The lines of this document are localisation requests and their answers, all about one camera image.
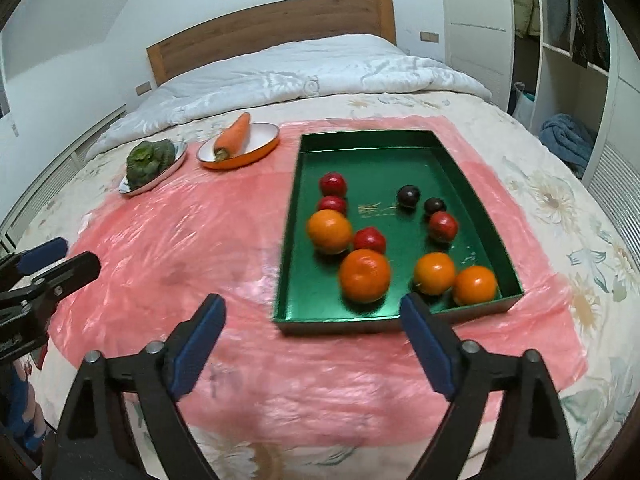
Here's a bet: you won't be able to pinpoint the white wardrobe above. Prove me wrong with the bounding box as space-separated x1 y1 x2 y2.
440 0 640 261

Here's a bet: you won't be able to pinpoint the blue folded towel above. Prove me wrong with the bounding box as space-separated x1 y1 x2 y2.
540 114 596 176

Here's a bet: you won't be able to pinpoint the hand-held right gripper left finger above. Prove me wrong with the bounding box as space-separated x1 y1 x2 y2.
42 294 227 480

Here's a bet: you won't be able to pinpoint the white duvet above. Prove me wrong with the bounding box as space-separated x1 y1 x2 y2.
85 34 493 161

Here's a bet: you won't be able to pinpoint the green leafy vegetable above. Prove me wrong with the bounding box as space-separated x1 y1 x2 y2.
126 140 176 191

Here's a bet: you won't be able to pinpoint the orange rimmed white bowl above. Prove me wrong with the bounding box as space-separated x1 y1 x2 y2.
196 122 281 171

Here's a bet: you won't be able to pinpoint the orange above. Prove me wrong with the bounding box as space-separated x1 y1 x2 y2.
306 209 353 254
413 252 457 296
453 265 498 306
339 249 392 304

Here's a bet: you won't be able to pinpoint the white bag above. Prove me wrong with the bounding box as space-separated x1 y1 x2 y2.
512 82 536 121

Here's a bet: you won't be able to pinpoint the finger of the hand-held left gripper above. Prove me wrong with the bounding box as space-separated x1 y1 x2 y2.
0 237 69 281
15 251 102 311

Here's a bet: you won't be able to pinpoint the blue grey hanging garment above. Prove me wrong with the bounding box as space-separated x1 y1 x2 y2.
547 0 571 52

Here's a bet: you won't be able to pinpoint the red tomato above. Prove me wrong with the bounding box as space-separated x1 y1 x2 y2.
428 211 459 242

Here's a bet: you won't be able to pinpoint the pink plastic sheet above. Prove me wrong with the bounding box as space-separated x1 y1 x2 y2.
47 115 586 446

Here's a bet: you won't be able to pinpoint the white oval plate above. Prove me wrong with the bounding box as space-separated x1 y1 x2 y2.
118 140 188 196

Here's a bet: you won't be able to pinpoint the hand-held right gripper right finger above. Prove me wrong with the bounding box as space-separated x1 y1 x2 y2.
400 292 583 480

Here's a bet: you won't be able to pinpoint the carrot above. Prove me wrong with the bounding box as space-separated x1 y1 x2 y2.
213 111 251 162

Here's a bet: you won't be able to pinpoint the wooden headboard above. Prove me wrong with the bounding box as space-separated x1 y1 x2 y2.
146 0 397 86

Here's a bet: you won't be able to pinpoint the person's left hand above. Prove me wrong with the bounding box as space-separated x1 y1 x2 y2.
0 355 52 461

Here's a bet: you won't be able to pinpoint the green rectangular tray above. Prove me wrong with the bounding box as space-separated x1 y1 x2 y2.
272 129 524 336

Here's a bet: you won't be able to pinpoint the dark hanging clothes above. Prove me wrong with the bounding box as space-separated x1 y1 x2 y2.
570 0 611 72

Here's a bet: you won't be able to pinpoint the white slatted radiator cover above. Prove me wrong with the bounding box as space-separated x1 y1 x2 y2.
0 105 128 256

